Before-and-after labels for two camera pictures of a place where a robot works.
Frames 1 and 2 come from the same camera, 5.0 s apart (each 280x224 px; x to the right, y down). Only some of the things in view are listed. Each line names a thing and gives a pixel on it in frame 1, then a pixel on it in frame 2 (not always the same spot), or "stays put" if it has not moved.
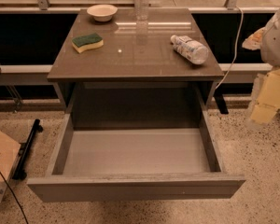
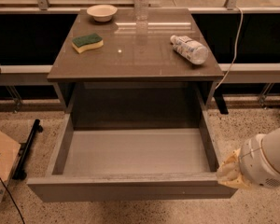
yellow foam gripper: [276, 44] → [254, 162]
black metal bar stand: [20, 174] stays put
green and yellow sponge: [85, 42] stays put
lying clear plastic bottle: [190, 49] stays put
